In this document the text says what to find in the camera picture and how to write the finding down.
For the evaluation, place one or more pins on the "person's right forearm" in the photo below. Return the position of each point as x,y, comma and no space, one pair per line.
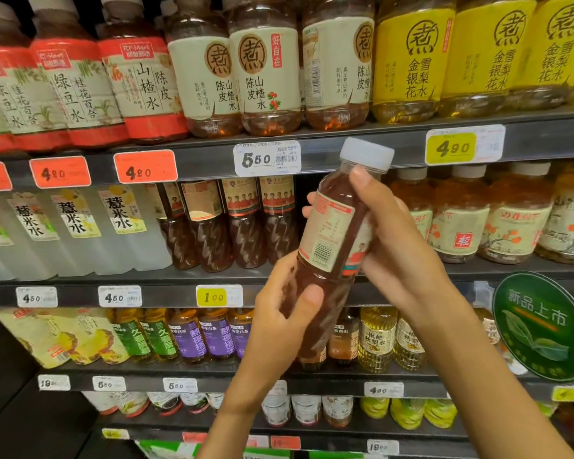
488,387

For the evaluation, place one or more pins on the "white bottle red base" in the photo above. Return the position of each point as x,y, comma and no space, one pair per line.
101,402
215,400
165,402
195,402
131,403

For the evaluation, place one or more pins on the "grey metal shelf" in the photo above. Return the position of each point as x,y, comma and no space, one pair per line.
205,157
146,382
162,431
172,295

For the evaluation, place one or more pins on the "purple label tea bottle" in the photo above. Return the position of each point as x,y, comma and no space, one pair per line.
189,337
240,332
217,334

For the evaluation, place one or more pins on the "pale yellow label bottle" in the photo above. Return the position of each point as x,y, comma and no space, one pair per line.
38,334
110,339
79,337

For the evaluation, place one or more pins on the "brown tea bottle photo label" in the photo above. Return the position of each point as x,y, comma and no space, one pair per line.
179,234
280,224
210,234
246,229

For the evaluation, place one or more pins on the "person's right thumb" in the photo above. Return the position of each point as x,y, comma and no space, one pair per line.
369,198

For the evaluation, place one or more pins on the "cream label tea bottle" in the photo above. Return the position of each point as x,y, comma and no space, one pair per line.
265,76
337,66
203,76

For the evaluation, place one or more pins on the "yellow and white price tag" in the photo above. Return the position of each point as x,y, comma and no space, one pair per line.
115,434
464,145
219,296
571,394

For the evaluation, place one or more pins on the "round green promotion sign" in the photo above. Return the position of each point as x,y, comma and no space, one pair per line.
543,325

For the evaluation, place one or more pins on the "small brown drink bottle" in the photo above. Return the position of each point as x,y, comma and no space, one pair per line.
344,339

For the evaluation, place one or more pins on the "golden drink bottle white label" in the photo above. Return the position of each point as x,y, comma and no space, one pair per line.
408,344
489,325
377,339

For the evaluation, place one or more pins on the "green package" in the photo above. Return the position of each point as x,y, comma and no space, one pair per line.
170,450
265,454

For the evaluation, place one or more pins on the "person's right hand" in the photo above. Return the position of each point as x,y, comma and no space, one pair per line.
402,262

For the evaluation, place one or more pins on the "person's left thumb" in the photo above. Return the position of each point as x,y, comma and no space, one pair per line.
305,305

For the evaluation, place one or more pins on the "orange drink bottle fruit label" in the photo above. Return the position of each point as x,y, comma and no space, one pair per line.
514,224
459,224
414,200
569,219

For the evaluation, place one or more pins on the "person's left forearm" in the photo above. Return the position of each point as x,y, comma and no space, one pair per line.
241,425

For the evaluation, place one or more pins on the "brown tea bottle white cap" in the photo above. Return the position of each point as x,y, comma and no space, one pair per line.
332,234

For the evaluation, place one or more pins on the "person's left hand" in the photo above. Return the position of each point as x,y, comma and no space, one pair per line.
272,339

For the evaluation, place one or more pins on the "yellow green drink bottle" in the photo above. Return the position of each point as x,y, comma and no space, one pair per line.
440,413
407,413
547,408
375,407

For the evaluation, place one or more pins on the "green label tea bottle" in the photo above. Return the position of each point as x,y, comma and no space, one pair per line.
131,334
160,334

